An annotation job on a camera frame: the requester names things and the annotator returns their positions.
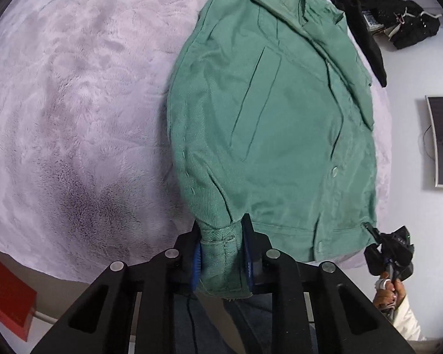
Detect black cloth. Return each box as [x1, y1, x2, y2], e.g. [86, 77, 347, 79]
[328, 0, 388, 88]

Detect person's right hand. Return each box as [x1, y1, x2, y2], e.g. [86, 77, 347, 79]
[373, 272, 407, 312]

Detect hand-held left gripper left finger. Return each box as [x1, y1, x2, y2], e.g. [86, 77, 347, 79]
[30, 221, 203, 354]

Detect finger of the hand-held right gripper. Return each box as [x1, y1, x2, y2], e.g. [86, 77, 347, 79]
[364, 222, 384, 246]
[364, 245, 385, 276]

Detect person's right forearm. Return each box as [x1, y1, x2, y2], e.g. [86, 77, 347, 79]
[387, 295, 428, 341]

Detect green work jacket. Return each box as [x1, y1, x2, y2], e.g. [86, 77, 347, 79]
[166, 0, 379, 299]

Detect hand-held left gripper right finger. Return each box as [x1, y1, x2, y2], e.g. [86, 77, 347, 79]
[241, 214, 416, 354]

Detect black sequined clothes pile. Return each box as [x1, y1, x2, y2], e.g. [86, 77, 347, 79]
[358, 0, 441, 50]

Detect purple fleece blanket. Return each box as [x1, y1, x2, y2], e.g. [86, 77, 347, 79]
[0, 0, 392, 284]

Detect person's jeans legs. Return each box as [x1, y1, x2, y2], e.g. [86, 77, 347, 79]
[173, 289, 312, 354]

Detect thin wall cable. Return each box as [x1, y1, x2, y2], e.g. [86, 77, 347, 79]
[422, 125, 434, 163]

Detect red box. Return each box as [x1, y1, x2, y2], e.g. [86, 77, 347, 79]
[0, 245, 38, 342]

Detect black cable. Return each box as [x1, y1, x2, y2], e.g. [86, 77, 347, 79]
[185, 295, 200, 354]

